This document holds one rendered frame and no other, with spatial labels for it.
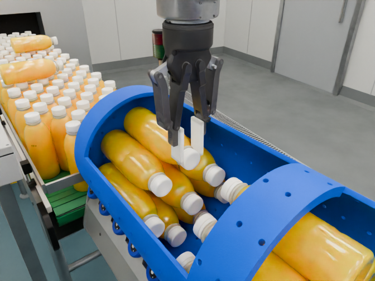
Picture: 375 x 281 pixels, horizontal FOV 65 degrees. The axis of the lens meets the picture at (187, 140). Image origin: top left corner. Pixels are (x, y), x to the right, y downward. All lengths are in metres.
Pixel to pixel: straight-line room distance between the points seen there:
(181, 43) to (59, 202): 0.62
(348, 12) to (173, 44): 3.90
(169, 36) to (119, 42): 4.71
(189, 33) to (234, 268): 0.30
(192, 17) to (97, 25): 4.62
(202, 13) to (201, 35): 0.03
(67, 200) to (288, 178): 0.66
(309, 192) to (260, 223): 0.07
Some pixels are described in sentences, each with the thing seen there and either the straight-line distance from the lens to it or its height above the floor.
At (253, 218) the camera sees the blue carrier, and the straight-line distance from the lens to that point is 0.35.
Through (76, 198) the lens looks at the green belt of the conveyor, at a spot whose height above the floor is 0.90.
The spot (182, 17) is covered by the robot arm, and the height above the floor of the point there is 1.41.
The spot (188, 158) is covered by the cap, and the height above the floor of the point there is 1.17.
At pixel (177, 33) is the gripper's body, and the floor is 1.38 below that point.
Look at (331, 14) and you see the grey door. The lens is 4.40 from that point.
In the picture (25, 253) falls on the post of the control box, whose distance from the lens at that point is 1.12.
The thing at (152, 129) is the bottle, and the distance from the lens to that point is 0.59.
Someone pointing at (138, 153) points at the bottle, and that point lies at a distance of 0.58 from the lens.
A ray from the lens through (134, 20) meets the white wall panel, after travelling 5.19.
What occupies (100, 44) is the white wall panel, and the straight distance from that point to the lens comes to 5.07.
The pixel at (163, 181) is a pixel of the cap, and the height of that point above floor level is 1.13.
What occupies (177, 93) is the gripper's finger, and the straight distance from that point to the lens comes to 0.47.
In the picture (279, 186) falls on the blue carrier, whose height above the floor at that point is 1.23.
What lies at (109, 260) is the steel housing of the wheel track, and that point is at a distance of 0.79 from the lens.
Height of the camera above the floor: 1.46
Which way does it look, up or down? 30 degrees down
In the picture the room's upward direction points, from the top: straight up
